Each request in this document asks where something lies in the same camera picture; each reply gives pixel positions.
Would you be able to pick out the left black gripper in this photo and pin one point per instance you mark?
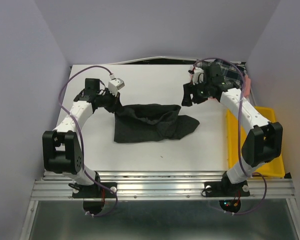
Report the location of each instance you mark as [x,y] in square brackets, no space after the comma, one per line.
[115,102]

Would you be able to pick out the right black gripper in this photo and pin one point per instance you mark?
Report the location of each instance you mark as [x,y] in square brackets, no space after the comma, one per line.
[188,89]

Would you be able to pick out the dark grey dotted skirt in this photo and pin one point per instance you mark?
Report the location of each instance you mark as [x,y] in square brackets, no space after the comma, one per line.
[139,123]

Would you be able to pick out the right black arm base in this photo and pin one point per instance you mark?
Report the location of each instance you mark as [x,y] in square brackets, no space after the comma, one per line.
[220,189]

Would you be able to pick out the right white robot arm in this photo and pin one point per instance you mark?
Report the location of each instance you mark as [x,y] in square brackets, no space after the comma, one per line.
[263,141]

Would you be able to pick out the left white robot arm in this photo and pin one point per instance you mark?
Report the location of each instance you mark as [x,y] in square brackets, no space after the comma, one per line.
[63,149]

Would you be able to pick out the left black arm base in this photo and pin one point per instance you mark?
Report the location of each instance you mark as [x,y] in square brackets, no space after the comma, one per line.
[90,192]

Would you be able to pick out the folded plaid skirt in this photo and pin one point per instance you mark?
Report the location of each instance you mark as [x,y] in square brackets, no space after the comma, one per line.
[228,71]

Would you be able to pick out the folded pink skirt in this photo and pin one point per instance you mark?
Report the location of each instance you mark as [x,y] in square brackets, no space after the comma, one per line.
[247,86]

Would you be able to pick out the yellow plastic tray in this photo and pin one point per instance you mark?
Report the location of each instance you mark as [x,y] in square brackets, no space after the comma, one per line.
[275,168]

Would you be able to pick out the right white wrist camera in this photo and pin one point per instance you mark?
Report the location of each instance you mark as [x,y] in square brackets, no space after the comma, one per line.
[196,75]

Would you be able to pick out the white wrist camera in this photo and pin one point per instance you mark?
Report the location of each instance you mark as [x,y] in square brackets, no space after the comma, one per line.
[196,75]
[115,85]

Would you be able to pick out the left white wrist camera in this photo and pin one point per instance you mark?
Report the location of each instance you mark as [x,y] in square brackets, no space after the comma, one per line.
[115,85]

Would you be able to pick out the aluminium rail frame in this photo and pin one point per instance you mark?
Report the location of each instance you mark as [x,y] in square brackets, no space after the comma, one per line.
[146,186]

